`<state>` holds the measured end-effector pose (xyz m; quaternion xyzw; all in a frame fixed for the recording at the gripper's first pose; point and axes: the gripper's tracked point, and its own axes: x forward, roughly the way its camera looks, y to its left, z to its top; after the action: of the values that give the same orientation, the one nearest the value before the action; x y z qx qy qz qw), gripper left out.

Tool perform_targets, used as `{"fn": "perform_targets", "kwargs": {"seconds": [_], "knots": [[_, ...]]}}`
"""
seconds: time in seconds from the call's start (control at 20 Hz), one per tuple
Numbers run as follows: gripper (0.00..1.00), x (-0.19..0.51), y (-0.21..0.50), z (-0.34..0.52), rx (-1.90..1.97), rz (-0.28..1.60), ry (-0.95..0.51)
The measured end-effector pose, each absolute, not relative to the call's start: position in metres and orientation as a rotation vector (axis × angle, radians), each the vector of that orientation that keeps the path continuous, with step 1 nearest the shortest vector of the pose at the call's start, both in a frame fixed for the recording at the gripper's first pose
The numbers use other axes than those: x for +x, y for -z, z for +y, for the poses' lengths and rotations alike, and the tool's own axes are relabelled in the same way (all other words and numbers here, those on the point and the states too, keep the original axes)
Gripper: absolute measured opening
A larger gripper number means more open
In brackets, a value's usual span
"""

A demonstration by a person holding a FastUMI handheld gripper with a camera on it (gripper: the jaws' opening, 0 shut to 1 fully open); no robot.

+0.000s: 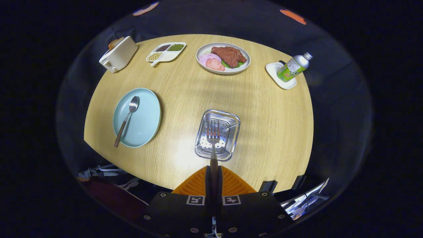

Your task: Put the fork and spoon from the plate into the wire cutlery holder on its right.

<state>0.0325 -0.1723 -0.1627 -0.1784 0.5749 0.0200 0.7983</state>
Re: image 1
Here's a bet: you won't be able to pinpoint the perforated metal basket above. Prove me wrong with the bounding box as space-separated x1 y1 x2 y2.
194 109 241 162

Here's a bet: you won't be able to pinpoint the white clutter with cables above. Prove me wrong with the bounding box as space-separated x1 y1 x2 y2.
281 178 329 220

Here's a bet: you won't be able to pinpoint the cream toaster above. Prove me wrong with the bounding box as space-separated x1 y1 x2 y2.
99 36 138 73

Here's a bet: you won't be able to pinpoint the spoon with brown handle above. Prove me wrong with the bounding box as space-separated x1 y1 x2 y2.
114 96 139 148

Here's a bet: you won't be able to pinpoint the white oval food plate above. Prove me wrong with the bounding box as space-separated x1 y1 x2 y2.
196 42 251 75

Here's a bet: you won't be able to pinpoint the white cables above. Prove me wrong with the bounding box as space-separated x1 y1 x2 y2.
78 164 139 190

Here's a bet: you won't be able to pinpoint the black backdrop cloth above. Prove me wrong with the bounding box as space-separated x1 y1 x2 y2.
56 0 374 205

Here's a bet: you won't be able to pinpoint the light blue plate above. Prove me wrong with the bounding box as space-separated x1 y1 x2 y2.
113 88 162 148

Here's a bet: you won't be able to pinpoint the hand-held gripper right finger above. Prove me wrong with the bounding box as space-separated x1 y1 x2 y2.
216 165 293 238

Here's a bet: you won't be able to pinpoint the silver bottle with green label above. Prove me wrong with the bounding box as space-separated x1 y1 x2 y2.
277 52 313 83

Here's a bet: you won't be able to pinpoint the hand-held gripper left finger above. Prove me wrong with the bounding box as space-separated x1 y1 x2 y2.
143 165 214 238

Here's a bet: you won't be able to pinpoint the red-brown steak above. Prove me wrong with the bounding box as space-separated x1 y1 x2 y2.
211 46 247 68

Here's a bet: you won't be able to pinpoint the green lettuce leaf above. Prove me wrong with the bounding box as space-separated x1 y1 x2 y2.
221 60 244 69

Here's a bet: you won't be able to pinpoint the pale pink ham slice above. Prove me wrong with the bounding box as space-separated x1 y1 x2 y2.
199 53 222 66

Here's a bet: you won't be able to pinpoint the white square coaster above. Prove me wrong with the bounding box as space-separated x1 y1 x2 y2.
266 62 297 90

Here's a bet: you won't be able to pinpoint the brown toast slices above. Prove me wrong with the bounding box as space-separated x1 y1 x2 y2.
108 37 124 51

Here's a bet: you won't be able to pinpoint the fork with brown handle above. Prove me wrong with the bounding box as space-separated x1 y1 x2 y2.
206 120 221 199

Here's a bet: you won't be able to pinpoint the dark red cloth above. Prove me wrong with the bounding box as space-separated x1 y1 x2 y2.
79 178 147 222

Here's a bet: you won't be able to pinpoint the white divided dish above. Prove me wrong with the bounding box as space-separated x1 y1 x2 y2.
146 42 186 66

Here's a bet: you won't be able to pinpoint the salmon pink ham slice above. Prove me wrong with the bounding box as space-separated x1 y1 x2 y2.
206 59 225 71

